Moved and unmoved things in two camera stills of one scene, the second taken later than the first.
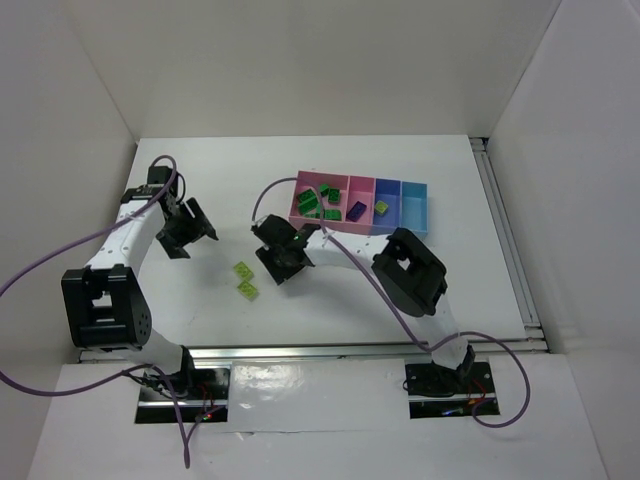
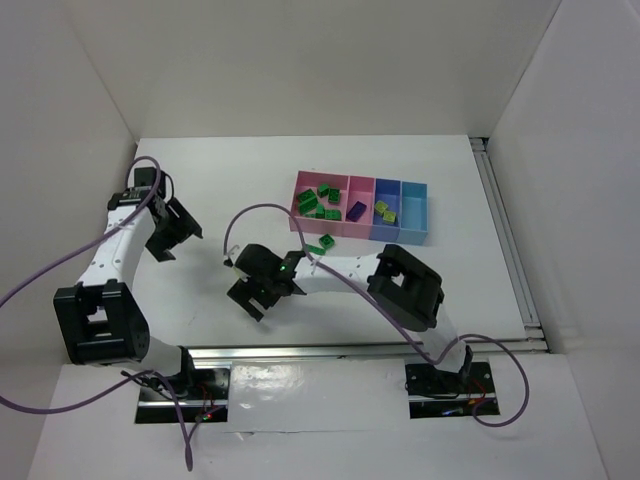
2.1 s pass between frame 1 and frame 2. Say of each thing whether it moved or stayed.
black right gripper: moved
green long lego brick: stayed
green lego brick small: stayed
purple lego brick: stayed
